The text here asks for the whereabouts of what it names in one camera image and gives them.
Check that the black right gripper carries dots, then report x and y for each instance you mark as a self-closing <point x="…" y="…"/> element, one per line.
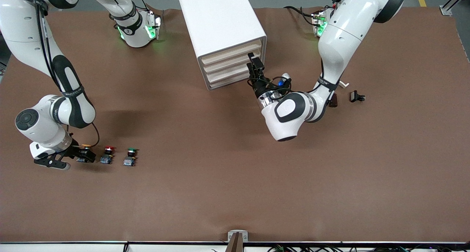
<point x="74" y="151"/>

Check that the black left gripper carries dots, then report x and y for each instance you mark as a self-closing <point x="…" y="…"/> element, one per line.
<point x="259" y="86"/>

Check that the yellow push button switch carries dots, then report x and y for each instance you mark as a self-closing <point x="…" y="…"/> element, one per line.
<point x="86" y="146"/>

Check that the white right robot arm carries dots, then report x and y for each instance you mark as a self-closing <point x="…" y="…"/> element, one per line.
<point x="22" y="24"/>

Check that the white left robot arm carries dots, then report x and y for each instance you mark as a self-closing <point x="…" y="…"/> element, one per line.
<point x="345" y="35"/>

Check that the small brown component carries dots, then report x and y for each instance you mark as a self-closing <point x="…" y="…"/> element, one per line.
<point x="334" y="101"/>

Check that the small black component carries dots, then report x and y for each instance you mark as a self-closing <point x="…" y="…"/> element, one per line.
<point x="354" y="96"/>

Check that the brown table mat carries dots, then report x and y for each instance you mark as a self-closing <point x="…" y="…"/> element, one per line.
<point x="235" y="178"/>

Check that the brown beam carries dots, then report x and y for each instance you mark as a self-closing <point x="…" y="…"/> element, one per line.
<point x="235" y="244"/>

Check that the red push button switch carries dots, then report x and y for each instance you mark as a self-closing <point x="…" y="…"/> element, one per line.
<point x="107" y="158"/>

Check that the green push button switch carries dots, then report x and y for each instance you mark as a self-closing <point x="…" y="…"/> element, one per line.
<point x="129" y="161"/>

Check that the white table edge rail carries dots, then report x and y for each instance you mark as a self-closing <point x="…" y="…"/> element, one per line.
<point x="73" y="247"/>

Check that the grey metal bracket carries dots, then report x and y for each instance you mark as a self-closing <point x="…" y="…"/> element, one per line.
<point x="245" y="237"/>

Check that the aluminium frame profile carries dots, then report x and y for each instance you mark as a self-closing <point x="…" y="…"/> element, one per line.
<point x="446" y="10"/>

